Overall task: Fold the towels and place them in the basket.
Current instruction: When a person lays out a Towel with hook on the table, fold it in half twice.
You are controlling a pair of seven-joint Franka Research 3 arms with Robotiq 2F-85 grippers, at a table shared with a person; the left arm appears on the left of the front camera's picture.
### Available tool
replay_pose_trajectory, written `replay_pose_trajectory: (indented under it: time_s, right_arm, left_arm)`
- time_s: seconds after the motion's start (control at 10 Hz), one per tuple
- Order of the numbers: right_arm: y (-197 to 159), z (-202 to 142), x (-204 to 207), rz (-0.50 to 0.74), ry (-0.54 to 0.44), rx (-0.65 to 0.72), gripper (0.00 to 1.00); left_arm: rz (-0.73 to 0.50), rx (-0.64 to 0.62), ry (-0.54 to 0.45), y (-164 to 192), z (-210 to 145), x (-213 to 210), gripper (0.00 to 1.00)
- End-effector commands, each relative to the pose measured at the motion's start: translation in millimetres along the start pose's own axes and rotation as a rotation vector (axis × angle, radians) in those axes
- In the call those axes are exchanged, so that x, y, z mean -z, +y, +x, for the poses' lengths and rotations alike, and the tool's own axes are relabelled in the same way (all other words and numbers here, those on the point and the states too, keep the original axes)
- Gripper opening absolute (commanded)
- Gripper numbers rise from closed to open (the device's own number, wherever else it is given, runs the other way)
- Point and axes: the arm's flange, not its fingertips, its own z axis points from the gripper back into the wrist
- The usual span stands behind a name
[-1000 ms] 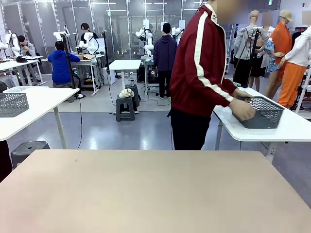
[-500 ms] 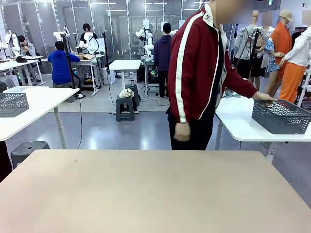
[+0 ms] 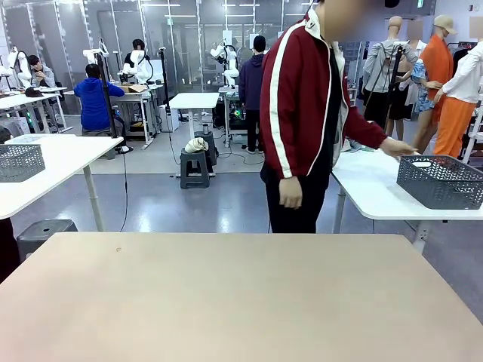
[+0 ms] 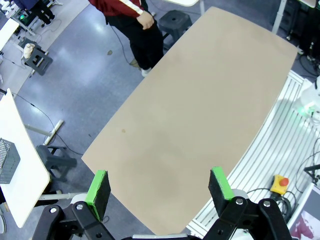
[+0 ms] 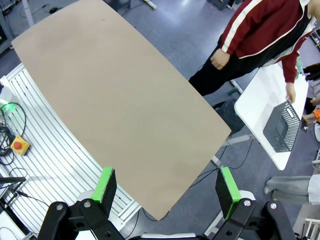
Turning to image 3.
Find person's left hand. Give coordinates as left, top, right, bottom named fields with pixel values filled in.
left=384, top=137, right=420, bottom=158

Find person's right hand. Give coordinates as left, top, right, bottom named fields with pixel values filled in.
left=278, top=176, right=303, bottom=210

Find light cloth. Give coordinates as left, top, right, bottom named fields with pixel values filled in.
left=341, top=138, right=375, bottom=154

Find person's left forearm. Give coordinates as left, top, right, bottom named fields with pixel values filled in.
left=352, top=112, right=390, bottom=151

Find person's right forearm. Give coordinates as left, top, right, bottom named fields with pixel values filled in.
left=263, top=124, right=294, bottom=180

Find grey plastic lattice basket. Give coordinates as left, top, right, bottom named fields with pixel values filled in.
left=395, top=154, right=483, bottom=210
left=0, top=143, right=46, bottom=183

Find figure in white open shirt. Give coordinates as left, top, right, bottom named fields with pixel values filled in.
left=404, top=18, right=429, bottom=109

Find mannequin white shirt orange trousers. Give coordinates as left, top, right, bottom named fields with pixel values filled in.
left=432, top=28, right=483, bottom=159

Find white clothes rack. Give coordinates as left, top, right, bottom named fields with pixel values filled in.
left=462, top=94, right=483, bottom=164

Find mannequin in blue floral dress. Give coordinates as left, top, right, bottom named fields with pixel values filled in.
left=410, top=60, right=435, bottom=114

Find mannequin in grey hoodie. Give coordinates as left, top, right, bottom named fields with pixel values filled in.
left=361, top=15, right=420, bottom=131

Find dark plastic stool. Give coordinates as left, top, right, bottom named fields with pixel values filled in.
left=194, top=130, right=219, bottom=167

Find mannequin in orange jacket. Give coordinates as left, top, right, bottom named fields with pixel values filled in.
left=413, top=14, right=458, bottom=152

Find computer tower with coloured lights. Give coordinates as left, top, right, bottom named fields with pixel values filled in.
left=225, top=96, right=248, bottom=133

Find grey plastic stool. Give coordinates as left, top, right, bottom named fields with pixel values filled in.
left=15, top=219, right=78, bottom=262
left=180, top=147, right=211, bottom=190

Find beige cloth bundle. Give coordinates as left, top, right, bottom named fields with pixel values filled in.
left=183, top=137, right=210, bottom=155

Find person in red jacket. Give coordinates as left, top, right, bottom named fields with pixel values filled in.
left=259, top=0, right=389, bottom=234

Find person in navy hoodie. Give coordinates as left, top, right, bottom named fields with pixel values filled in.
left=238, top=35, right=267, bottom=154

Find small white standing desk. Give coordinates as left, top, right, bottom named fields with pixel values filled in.
left=168, top=92, right=220, bottom=141

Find black tripod pole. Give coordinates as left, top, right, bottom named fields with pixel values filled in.
left=158, top=47, right=171, bottom=114
left=94, top=51, right=134, bottom=154

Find white desk with metal legs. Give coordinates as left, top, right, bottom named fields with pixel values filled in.
left=109, top=84, right=164, bottom=150

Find open cardboard box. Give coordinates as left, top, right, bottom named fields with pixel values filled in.
left=116, top=83, right=149, bottom=94

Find person in blue hoodie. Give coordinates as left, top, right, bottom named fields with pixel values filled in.
left=73, top=63, right=126, bottom=137

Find seated person in grey jacket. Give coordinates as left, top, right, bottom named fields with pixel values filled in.
left=28, top=54, right=57, bottom=88

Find clear plastic storage box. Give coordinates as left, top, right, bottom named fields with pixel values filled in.
left=4, top=133, right=47, bottom=146

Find long white desk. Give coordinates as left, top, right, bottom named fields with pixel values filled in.
left=0, top=87, right=69, bottom=133

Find thin black hanging cable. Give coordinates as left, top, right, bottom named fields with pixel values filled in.
left=119, top=145, right=130, bottom=232

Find black pedestal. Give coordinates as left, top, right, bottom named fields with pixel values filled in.
left=0, top=217, right=22, bottom=284

